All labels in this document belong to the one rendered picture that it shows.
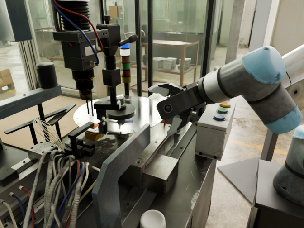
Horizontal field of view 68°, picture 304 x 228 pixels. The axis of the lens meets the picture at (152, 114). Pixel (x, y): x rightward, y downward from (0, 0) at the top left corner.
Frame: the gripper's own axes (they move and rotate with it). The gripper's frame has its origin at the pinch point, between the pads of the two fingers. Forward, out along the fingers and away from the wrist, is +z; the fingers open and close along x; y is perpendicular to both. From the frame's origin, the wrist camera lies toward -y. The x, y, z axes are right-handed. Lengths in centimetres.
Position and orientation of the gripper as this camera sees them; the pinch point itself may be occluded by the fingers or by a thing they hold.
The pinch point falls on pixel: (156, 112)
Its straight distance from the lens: 67.7
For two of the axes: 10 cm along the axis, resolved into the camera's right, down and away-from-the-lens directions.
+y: 7.1, -3.0, 6.4
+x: -4.0, -9.2, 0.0
